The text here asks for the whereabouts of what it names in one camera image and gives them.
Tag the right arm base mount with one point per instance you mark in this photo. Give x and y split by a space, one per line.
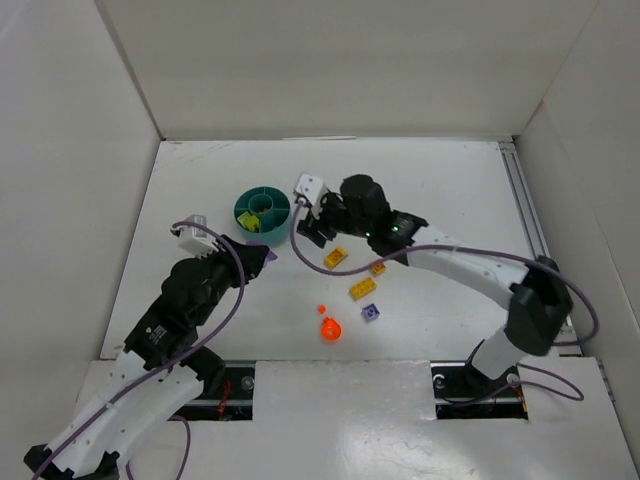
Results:
463 394

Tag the brown orange long lego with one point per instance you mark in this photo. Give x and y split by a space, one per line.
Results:
378 269

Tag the yellow long lego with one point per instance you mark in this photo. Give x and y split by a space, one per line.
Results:
362 288

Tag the aluminium rail right edge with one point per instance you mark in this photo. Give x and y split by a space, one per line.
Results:
534 234

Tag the purple square lego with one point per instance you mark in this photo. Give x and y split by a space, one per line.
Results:
370 312

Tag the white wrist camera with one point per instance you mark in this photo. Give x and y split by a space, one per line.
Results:
311 190
194 241

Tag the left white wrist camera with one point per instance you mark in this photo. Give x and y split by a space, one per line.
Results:
194 241

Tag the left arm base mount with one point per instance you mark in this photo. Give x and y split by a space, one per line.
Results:
228 389

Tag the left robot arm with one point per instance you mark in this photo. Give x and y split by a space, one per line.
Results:
157 372

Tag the light green square lego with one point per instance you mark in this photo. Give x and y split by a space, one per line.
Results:
249 222

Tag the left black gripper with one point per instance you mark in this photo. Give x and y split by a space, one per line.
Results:
239 257

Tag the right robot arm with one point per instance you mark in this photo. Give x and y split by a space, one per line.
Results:
534 296

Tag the teal round divided container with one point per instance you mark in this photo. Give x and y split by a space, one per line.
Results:
274 224

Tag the yellow lego near container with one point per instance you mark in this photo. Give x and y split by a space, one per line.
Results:
335 258

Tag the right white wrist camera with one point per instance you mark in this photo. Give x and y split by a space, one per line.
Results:
311 190

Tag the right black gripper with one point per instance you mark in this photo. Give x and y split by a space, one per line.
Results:
320 223

